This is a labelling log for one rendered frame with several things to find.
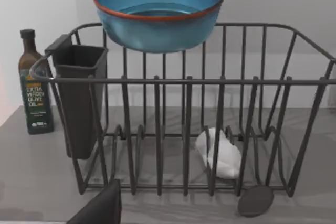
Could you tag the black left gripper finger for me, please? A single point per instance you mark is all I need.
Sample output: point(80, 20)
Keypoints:
point(105, 204)

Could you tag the dark grey cutlery holder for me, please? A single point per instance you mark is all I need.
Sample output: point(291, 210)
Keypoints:
point(78, 90)

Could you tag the white crumpled cloth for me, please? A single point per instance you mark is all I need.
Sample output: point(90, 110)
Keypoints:
point(223, 153)

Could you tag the dark green oil bottle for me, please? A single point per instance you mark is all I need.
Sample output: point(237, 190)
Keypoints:
point(35, 95)

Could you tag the blue bowl with brown rim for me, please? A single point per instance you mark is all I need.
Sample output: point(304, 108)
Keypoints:
point(157, 24)

